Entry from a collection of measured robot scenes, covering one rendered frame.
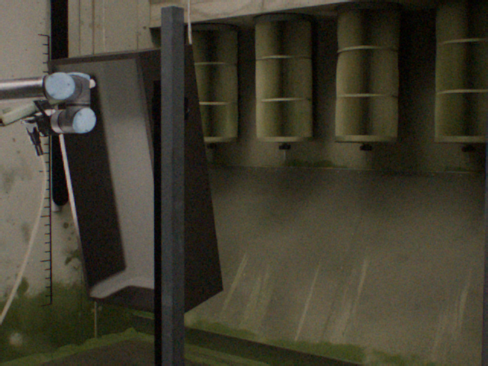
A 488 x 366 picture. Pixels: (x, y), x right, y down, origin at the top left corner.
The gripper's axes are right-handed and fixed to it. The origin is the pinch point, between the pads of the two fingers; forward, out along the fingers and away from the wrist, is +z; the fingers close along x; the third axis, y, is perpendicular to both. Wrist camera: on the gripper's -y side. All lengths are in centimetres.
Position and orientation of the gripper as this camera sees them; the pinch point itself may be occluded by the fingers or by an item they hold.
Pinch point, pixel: (27, 117)
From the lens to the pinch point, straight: 306.0
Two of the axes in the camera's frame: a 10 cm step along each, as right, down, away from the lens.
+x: 5.8, -4.1, 7.1
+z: -7.8, -0.3, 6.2
